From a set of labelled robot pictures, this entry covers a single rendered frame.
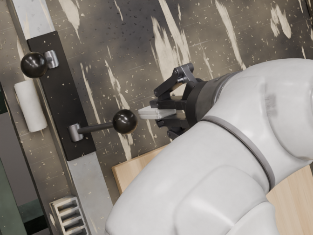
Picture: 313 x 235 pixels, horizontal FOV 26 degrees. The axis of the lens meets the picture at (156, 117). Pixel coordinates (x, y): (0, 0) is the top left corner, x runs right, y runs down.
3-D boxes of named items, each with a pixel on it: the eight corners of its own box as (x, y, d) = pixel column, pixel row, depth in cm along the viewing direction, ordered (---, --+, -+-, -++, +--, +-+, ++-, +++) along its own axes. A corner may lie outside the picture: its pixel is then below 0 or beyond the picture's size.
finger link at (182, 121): (215, 108, 89) (219, 119, 89) (178, 111, 99) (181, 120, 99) (191, 118, 87) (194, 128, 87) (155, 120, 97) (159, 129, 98)
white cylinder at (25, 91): (11, 85, 108) (27, 132, 109) (15, 84, 105) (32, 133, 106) (29, 79, 109) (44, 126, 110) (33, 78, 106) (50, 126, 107)
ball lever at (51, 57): (44, 73, 107) (22, 83, 94) (37, 51, 106) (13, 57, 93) (67, 66, 106) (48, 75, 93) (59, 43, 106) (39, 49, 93)
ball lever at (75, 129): (66, 148, 106) (131, 135, 98) (58, 125, 106) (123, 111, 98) (81, 141, 109) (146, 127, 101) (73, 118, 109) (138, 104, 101)
